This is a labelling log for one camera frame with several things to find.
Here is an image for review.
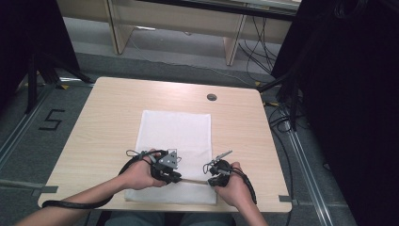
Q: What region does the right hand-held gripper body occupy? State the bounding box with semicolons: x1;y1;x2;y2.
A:
202;149;234;188

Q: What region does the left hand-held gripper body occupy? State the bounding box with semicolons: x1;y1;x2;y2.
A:
150;149;184;186

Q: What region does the white towel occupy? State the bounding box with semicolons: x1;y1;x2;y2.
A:
124;109;218;205

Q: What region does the person's right hand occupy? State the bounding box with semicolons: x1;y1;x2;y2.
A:
214;161;256;209

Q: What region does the person's left hand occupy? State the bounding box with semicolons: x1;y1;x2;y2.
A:
120;148;168;191

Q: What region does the black metal stand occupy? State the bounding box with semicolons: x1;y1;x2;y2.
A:
257;70;300;132
24;51;96;115

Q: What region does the black curtain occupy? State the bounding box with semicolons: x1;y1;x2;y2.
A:
271;0;399;226
0;0;81;114

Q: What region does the light wooden desk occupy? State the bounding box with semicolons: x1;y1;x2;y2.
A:
56;0;303;67

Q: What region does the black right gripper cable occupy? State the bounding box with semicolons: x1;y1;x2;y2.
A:
230;167;258;205

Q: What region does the black floor cable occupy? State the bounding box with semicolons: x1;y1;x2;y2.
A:
263;99;297;226

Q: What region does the metal floor rail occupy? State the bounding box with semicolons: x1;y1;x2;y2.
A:
283;121;335;226
0;84;59;172

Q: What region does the white floor cable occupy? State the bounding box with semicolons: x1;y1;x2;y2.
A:
127;37;256;87

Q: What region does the bundle of black cables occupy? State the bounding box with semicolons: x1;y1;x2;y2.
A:
237;15;283;75

